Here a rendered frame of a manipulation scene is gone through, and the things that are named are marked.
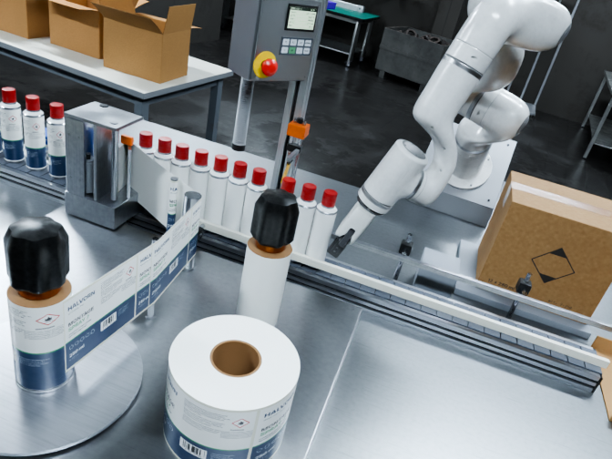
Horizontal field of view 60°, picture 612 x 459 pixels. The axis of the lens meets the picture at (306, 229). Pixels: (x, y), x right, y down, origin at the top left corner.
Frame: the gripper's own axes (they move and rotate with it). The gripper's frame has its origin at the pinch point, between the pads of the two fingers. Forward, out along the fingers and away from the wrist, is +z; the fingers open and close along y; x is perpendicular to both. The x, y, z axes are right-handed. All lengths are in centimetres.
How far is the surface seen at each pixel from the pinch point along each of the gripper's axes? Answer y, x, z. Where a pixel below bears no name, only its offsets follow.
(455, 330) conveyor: 5.5, 33.4, -4.2
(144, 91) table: -108, -109, 57
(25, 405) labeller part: 67, -28, 16
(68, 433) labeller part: 68, -20, 13
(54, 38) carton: -137, -180, 80
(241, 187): 1.8, -27.6, 0.6
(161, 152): 1.5, -49.4, 6.4
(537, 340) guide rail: 4, 49, -14
